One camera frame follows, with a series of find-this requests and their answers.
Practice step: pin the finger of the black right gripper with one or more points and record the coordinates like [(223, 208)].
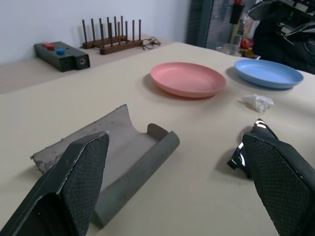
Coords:
[(261, 9), (300, 34)]

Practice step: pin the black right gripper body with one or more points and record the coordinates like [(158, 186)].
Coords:
[(295, 12)]

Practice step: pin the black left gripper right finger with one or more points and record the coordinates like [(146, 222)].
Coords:
[(278, 177)]

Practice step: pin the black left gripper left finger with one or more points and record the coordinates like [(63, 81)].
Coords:
[(73, 184)]

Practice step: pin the black sunglasses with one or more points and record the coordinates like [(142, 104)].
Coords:
[(236, 158)]

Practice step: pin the grey felt glasses case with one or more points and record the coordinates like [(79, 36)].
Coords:
[(147, 167)]

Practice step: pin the black holder with red tools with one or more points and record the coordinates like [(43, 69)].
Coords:
[(236, 12)]

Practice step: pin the black bulky background object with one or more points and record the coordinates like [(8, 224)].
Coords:
[(270, 49)]

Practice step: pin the clear glass jar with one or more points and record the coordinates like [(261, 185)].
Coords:
[(230, 49)]

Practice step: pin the blue plastic plate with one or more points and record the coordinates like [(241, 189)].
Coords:
[(265, 71)]

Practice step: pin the crumpled white tissue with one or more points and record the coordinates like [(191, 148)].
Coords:
[(257, 102)]

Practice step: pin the pink plastic plate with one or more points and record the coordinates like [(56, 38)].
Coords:
[(187, 78)]

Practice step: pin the black box with coloured buttons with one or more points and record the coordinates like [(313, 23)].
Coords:
[(56, 59)]

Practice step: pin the dark wooden peg rack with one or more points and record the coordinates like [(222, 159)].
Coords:
[(115, 48), (88, 45)]

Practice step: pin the dark metal door frame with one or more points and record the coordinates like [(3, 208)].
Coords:
[(199, 22)]

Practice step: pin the brown frame eyeglasses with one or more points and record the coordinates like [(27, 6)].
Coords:
[(154, 41)]

